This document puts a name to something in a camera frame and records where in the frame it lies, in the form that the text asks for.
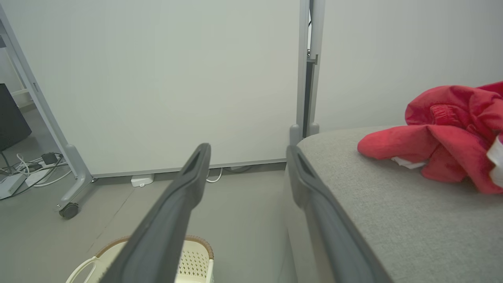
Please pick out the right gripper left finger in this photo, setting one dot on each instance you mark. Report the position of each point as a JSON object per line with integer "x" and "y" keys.
{"x": 165, "y": 228}

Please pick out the cream perforated laundry basket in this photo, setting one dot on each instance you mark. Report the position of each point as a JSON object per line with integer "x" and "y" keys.
{"x": 194, "y": 261}

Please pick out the grey fabric sofa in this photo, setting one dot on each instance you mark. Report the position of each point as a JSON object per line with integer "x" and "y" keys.
{"x": 393, "y": 220}

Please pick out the grey partition leg with caster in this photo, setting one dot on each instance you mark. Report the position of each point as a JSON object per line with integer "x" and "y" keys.
{"x": 76, "y": 173}

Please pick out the white power adapter box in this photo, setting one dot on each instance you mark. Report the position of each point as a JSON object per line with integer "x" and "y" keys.
{"x": 142, "y": 180}

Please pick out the plain red garment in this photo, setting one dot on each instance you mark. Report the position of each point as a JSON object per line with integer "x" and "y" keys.
{"x": 440, "y": 137}

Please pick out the dark box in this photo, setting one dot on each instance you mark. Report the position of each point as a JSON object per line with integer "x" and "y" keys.
{"x": 11, "y": 118}

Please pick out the black plug adapter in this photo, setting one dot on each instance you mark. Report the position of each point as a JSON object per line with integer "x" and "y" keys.
{"x": 49, "y": 158}

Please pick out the white power strip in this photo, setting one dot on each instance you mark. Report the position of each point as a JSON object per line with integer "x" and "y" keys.
{"x": 11, "y": 184}

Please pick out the black caster wheel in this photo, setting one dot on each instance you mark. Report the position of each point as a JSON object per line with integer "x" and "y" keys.
{"x": 69, "y": 210}

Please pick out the wide white partition panel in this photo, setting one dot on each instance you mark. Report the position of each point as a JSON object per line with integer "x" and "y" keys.
{"x": 157, "y": 78}

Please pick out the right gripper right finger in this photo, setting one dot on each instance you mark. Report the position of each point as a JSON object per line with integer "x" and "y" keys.
{"x": 334, "y": 243}

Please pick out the red white striped garment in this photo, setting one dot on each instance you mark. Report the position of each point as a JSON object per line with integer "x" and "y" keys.
{"x": 497, "y": 161}

